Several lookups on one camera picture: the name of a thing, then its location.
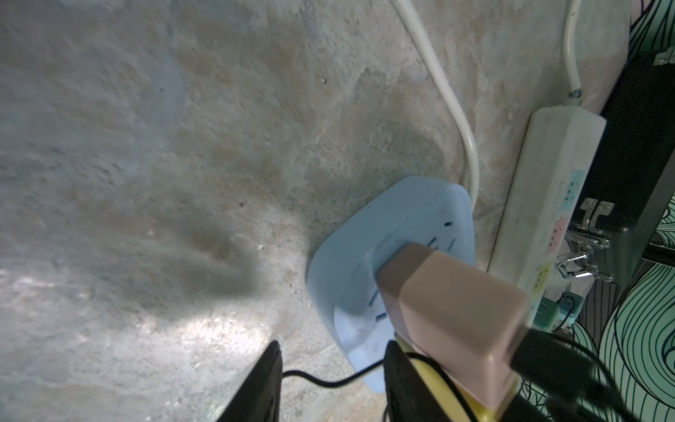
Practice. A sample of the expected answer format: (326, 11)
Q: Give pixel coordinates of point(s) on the white power strip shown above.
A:
(555, 159)

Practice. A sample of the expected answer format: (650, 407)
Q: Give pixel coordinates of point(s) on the teal charger adapter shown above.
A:
(553, 316)

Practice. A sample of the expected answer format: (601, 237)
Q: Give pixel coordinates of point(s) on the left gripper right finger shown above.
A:
(409, 399)

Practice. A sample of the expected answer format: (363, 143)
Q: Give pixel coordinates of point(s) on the beige charger adapter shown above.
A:
(463, 318)

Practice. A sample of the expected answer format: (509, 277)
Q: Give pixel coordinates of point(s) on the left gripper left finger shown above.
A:
(259, 396)

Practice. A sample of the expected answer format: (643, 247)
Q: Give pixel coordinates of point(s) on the black briefcase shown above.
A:
(631, 179)

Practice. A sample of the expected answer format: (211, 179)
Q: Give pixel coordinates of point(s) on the light blue socket cube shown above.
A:
(341, 274)

